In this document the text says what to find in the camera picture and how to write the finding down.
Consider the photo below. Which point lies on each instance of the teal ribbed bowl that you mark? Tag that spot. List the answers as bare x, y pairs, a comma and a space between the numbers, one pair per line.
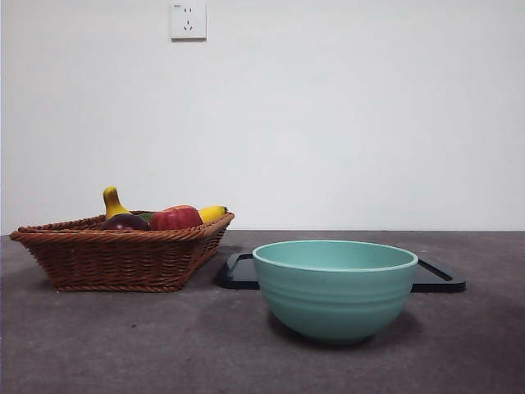
334, 299

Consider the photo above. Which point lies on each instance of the dark red plum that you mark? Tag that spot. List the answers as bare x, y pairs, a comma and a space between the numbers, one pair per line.
123, 223

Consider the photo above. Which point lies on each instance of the yellow banana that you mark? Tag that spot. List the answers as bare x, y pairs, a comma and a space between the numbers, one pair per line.
110, 203
211, 212

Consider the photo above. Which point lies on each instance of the red bell pepper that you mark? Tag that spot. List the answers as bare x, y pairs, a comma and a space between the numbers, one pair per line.
174, 217

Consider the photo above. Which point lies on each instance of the green vegetable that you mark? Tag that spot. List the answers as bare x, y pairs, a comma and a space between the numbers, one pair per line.
144, 216

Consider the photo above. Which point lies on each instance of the brown wicker basket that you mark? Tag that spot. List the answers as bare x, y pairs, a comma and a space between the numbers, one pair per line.
115, 258

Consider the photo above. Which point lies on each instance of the black rectangular tray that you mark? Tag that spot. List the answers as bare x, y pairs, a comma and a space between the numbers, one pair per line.
435, 281

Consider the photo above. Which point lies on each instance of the white wall socket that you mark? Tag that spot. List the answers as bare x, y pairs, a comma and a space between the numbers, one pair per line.
188, 20

